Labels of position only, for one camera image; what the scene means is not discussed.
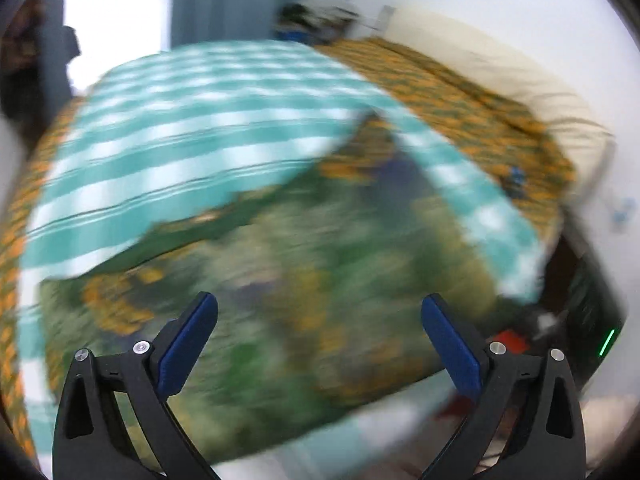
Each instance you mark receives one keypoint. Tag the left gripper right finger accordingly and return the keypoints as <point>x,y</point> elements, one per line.
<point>548,437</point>

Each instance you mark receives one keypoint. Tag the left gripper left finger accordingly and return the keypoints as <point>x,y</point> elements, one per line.
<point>91,440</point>

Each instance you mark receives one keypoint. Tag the green landscape print garment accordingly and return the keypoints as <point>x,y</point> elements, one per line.
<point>319,282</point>

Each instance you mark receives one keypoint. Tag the orange floral green bedsheet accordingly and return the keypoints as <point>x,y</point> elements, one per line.
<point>450,110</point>

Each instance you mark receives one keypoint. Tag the cream pillow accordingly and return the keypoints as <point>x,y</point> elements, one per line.
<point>508,72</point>

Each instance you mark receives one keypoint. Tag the teal white plaid blanket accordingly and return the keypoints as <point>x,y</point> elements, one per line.
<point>190,150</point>

